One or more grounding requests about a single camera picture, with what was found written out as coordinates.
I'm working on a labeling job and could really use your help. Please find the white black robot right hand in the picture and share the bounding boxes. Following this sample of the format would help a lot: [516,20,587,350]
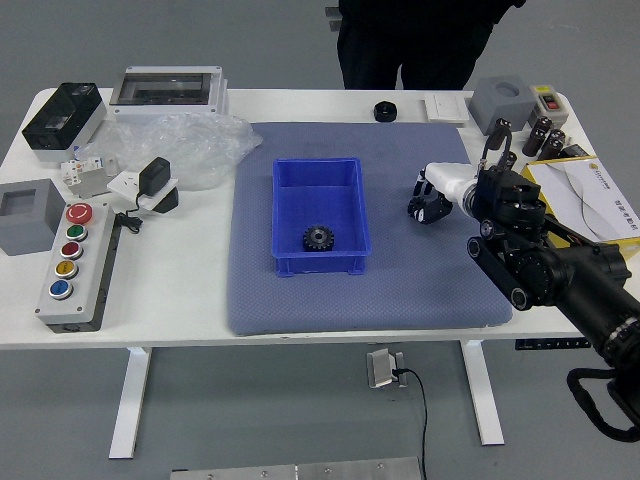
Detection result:
[407,162,474,225]

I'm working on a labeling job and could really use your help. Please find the big black gear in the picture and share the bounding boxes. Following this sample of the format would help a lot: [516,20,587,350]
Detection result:
[301,224,335,254]

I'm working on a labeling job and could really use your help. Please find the black round nut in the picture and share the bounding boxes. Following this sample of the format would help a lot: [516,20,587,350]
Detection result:
[373,100,400,123]

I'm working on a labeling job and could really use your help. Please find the blue plastic box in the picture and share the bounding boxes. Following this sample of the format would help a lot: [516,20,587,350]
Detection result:
[271,157,374,278]

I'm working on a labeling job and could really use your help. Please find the yellow white cardboard box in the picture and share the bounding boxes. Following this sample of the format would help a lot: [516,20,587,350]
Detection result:
[519,155,640,256]

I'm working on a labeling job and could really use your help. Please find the silver floor socket box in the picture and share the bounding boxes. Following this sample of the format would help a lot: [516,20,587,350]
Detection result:
[366,348,409,390]

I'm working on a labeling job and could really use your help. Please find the grey distribution box clear window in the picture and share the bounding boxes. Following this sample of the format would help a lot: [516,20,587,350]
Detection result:
[108,65,230,124]

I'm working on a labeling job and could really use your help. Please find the grey block with round hole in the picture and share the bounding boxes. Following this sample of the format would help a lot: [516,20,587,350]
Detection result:
[468,75,539,136]

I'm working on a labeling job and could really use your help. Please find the grey-blue mat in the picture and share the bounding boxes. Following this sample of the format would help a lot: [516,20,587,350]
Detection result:
[225,121,515,337]

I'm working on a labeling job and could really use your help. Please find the person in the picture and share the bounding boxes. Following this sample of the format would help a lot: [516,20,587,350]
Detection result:
[335,0,527,91]

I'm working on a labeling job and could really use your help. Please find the black table height controller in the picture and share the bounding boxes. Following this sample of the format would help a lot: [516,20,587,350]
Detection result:
[514,338,591,351]

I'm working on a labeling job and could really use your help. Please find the white table leg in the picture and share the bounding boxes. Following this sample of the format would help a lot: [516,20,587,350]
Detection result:
[108,347,153,460]
[459,339,506,447]

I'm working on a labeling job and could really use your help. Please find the clear plastic bag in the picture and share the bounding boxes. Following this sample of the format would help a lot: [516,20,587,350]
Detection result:
[74,110,264,192]

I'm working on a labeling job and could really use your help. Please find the black socket base block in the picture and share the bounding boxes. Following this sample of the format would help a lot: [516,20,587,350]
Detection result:
[144,187,181,216]

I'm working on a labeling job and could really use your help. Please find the black power adapter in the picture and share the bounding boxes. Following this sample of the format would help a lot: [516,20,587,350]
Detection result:
[137,156,173,199]

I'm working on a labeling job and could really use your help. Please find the white circuit breaker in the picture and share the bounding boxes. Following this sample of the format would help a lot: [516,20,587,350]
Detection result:
[59,153,121,199]

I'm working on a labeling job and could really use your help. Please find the grey push-button control station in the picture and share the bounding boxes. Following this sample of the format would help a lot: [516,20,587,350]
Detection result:
[34,201,119,334]

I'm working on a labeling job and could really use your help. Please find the grey block with square hole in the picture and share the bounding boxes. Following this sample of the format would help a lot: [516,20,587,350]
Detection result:
[0,178,68,257]

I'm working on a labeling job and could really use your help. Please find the white wall switch panel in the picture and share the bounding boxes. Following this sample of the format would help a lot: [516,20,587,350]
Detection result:
[423,93,471,125]

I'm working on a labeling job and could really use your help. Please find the grey switch box red button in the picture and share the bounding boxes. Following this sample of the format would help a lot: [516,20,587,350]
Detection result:
[527,83,571,126]

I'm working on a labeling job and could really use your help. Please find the black floor cable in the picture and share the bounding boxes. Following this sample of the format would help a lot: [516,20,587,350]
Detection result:
[394,367,430,476]

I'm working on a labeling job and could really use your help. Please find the black adapter cord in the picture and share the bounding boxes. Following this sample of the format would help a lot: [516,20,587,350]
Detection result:
[113,192,146,234]

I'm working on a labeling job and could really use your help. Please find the black-lidded enclosure box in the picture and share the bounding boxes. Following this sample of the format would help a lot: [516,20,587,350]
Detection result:
[21,82,108,164]

